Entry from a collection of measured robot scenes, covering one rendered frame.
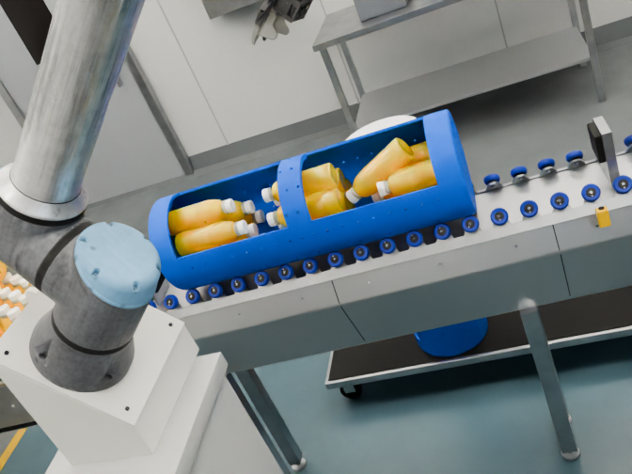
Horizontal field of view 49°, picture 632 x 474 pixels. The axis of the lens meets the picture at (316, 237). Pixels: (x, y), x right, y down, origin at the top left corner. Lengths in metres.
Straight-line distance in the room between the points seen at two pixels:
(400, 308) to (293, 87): 3.67
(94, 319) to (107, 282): 0.09
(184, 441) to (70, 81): 0.68
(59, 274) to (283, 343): 1.03
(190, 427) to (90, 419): 0.18
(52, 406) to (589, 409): 1.81
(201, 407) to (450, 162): 0.82
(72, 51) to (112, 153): 5.08
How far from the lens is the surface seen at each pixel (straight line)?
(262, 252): 1.86
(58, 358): 1.31
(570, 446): 2.42
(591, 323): 2.67
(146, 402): 1.36
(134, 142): 5.99
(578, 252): 1.87
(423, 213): 1.76
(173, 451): 1.35
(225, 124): 5.70
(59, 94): 1.09
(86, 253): 1.17
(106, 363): 1.31
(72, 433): 1.41
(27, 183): 1.20
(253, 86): 5.51
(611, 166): 1.86
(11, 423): 2.51
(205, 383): 1.45
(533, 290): 1.97
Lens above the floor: 1.91
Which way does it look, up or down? 28 degrees down
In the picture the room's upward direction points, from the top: 24 degrees counter-clockwise
